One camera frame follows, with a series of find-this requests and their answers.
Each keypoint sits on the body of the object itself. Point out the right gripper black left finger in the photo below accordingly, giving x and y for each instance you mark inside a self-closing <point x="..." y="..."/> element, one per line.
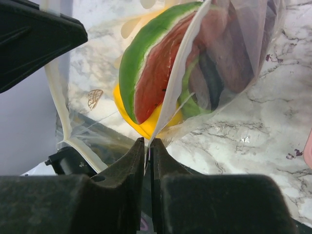
<point x="107" y="203"/>

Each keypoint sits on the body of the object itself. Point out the pink plastic basket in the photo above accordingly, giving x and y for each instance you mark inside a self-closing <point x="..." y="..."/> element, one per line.
<point x="307" y="152"/>

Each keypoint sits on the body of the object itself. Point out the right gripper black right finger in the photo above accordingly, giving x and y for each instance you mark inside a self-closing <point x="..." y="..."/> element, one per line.
<point x="186" y="203"/>

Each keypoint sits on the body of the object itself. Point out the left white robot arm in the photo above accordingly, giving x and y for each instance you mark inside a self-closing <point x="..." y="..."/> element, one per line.
<point x="30" y="119"/>

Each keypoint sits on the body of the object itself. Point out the yellow bell pepper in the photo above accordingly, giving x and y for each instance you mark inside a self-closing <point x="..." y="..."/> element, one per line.
<point x="146" y="128"/>

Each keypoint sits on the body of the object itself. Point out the clear zip top bag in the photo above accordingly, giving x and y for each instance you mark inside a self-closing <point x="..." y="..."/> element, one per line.
<point x="90" y="121"/>

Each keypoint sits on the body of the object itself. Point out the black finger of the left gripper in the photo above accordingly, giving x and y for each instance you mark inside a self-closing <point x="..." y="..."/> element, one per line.
<point x="31" y="38"/>

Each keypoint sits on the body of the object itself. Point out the purple eggplant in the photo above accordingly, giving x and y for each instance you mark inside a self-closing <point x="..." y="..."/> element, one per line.
<point x="232" y="44"/>

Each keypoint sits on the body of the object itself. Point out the watermelon slice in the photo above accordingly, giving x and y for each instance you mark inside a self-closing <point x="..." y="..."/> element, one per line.
<point x="147" y="63"/>

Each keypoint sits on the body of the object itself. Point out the green round fruit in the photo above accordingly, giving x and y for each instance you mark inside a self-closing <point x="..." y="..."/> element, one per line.
<point x="188" y="99"/>

